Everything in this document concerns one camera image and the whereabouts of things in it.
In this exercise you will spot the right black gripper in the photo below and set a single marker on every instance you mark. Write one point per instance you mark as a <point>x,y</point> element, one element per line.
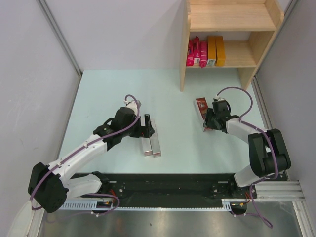
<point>210,112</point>

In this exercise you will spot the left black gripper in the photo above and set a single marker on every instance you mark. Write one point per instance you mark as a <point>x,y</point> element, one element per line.
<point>142,131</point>

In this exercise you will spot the red 3D toothpaste box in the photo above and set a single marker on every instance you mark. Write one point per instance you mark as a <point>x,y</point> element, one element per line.
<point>201,109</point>

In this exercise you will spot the orange toothpaste box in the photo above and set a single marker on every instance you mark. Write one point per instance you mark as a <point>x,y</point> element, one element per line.
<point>220,51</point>

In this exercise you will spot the pink toothpaste box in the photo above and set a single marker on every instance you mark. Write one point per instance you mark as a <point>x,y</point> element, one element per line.
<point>203,54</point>
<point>190,54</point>
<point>196,50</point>

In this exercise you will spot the gold R&O toothpaste box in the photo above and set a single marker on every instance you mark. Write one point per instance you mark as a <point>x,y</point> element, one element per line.
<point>211,53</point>

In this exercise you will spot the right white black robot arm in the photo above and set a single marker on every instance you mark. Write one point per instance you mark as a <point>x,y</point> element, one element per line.
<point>268,154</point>

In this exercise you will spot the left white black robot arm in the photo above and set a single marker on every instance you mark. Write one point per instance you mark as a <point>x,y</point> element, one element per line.
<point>53,184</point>

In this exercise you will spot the wooden two-tier shelf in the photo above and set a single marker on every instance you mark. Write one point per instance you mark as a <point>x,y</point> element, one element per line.
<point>261,18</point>

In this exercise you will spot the right silver toothpaste box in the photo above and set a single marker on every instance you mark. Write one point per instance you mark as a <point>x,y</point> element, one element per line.
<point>155,145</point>

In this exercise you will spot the silver toothpaste box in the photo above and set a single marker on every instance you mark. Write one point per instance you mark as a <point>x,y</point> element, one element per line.
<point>155,145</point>
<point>146,145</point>

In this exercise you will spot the left silver toothpaste box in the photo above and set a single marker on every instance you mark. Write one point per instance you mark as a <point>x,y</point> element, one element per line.
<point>146,145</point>

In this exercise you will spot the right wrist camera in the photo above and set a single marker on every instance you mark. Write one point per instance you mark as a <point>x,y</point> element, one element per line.
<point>218,98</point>

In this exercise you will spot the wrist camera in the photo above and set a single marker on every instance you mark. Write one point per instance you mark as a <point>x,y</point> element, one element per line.
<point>218,98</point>
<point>132,104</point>

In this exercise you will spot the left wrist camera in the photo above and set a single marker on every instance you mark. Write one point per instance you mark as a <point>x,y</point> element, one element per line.
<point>132,104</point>

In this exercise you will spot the white slotted cable duct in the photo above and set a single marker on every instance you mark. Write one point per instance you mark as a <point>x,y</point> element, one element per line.
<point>102,206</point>

